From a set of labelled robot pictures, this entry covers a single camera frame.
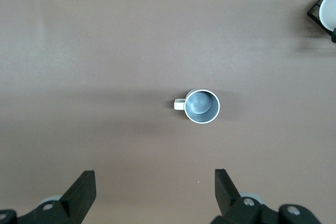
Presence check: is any white HOME mug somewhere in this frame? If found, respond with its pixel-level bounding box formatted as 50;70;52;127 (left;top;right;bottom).
173;89;221;125

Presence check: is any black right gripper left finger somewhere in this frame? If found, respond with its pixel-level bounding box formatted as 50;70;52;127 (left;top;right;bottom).
0;170;97;224

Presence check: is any white bowl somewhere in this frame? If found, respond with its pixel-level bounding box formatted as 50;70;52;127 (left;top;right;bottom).
319;0;336;30

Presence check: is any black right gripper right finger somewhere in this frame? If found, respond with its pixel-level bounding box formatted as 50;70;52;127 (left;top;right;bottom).
211;168;323;224

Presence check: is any black wire rack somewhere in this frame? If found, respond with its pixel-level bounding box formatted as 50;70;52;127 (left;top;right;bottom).
307;0;336;44

